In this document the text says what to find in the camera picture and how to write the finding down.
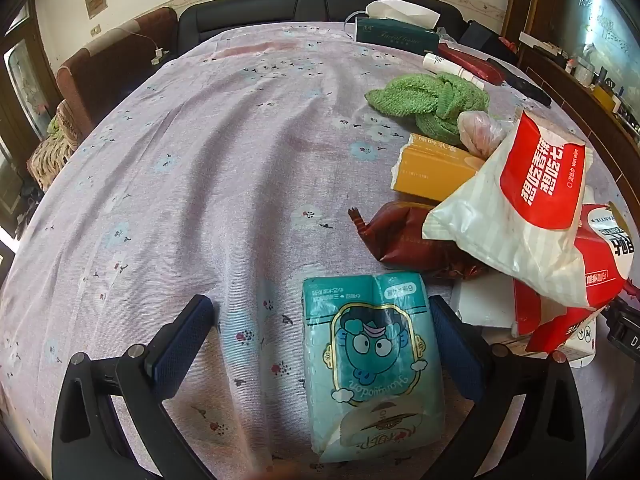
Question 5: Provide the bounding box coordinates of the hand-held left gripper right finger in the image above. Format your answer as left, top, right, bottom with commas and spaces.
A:
429, 295, 587, 480

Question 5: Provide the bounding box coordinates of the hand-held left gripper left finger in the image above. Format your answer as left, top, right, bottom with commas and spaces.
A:
51, 295, 216, 480

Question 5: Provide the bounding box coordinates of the red and white snack bag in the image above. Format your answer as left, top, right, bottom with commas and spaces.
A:
512, 202, 636, 353

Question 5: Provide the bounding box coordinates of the teal cartoon tissue pack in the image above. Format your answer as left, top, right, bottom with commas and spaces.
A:
301, 272, 447, 463

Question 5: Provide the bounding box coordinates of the dark red snack wrapper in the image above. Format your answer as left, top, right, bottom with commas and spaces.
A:
347, 201, 488, 281

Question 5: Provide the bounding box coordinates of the white and red wipes bag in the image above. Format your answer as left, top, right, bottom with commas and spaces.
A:
422, 109, 593, 309

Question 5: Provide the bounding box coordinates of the orange cardboard box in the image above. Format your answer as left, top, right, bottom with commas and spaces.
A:
390, 132, 486, 203

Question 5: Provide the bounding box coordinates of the plastic bag with pink contents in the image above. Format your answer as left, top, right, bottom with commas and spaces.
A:
456, 110, 511, 158

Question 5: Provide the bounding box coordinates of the green knitted cloth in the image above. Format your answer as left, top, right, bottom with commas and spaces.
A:
365, 72, 490, 147

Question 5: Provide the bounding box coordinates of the floral purple tablecloth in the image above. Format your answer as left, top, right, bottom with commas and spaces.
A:
0, 20, 640, 480

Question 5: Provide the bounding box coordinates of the patterned cushion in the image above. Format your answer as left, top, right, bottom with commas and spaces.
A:
27, 100, 83, 191

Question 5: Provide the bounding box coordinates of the yellow box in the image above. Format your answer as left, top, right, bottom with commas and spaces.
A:
592, 82, 618, 111

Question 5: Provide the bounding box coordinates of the wooden cabinet with glass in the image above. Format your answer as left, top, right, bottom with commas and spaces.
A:
500, 0, 640, 201

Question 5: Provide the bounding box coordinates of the black case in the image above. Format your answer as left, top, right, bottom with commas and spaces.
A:
487, 58, 552, 106

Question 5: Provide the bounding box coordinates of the brown armchair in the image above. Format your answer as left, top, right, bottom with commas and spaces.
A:
55, 6, 178, 136

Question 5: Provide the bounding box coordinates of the red pouch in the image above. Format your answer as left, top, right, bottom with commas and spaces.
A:
437, 42, 506, 86

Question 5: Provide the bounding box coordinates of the white spray bottle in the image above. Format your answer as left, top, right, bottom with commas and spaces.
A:
422, 52, 485, 86

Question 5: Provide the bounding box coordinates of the dark navy bag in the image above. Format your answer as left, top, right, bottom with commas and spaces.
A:
460, 20, 502, 52

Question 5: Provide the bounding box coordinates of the dark green tissue box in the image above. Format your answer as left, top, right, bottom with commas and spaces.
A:
354, 0, 442, 53

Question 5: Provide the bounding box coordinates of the black sofa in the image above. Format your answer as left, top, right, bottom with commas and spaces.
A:
177, 0, 468, 56

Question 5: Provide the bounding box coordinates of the white charger with cable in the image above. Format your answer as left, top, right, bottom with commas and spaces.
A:
117, 25, 168, 66

